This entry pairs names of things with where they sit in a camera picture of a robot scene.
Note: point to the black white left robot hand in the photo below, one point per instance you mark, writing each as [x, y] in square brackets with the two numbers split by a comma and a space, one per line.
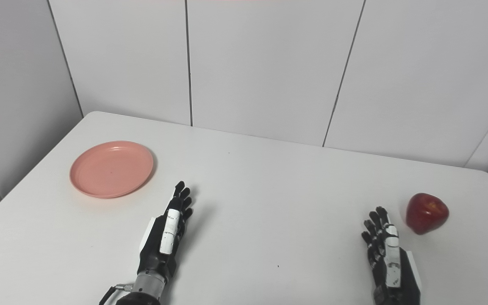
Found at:
[168, 231]

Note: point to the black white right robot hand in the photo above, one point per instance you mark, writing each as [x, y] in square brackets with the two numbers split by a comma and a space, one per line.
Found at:
[392, 258]

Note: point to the red apple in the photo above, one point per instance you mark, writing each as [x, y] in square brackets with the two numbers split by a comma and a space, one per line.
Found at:
[427, 213]

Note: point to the pink round plate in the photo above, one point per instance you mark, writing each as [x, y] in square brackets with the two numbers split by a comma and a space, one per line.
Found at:
[112, 169]

